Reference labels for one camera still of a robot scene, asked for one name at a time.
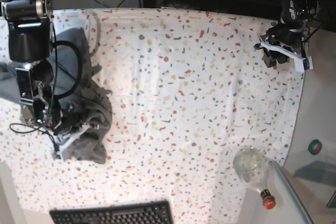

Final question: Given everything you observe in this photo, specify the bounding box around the grey t-shirt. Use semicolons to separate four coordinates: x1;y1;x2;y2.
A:
0;27;113;164

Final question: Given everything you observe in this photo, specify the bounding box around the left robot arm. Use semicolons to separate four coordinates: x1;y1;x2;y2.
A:
255;0;318;73

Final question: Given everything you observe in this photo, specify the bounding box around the clear bottle with red cap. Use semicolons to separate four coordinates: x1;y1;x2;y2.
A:
233;146;276;210

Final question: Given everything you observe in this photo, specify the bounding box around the terrazzo pattern tablecloth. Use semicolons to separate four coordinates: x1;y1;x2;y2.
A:
1;9;303;223

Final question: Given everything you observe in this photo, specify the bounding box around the grey metal bar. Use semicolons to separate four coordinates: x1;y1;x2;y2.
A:
269;161;313;223

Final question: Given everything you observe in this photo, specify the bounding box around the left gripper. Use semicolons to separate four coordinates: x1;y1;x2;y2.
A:
263;23;307;68

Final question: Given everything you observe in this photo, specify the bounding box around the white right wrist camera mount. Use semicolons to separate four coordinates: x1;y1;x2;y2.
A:
52;122;100;161

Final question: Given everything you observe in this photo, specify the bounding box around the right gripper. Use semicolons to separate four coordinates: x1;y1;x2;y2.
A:
48;112;87;135

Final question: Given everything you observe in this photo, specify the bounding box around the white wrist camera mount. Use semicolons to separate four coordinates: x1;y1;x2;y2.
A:
52;122;100;161
255;35;313;73

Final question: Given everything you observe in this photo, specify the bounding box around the black keyboard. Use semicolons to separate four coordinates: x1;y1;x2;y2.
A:
49;201;173;224

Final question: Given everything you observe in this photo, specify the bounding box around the grey laptop corner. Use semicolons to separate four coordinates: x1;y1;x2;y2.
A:
327;191;336;208

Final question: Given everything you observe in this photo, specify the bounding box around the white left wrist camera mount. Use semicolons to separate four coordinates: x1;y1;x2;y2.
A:
255;35;313;73

